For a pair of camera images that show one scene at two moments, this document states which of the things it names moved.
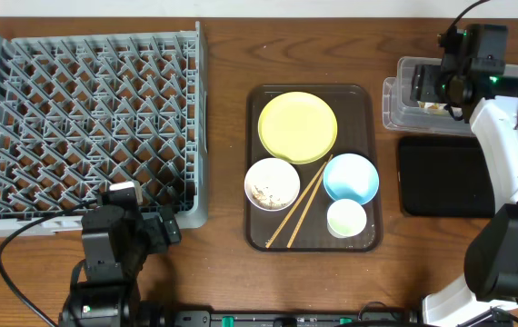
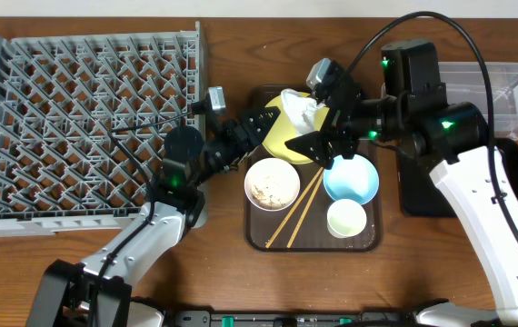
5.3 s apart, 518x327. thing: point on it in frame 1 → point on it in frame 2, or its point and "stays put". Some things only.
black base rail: [333, 318] stays put
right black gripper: [421, 83] → [338, 120]
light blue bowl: [351, 176] stays put
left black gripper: [164, 228] → [239, 133]
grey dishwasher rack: [57, 118] stays put
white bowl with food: [272, 184] stays put
